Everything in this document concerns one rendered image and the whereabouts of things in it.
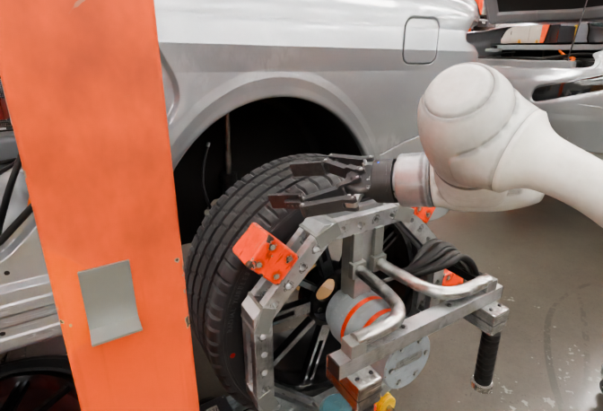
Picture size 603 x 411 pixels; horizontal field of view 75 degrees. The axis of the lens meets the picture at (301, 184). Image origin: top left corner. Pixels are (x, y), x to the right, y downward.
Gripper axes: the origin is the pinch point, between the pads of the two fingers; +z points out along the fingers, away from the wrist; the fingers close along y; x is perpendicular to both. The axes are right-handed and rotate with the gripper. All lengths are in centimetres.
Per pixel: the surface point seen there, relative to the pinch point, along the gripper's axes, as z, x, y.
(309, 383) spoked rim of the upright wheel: 10, -56, -10
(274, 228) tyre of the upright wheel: 6.1, -9.0, -2.7
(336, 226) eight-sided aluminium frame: -6.4, -10.7, 0.2
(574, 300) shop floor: -71, -188, 139
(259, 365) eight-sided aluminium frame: 8.0, -28.8, -21.3
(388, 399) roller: -6, -72, -1
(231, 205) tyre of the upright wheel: 19.8, -7.7, 3.1
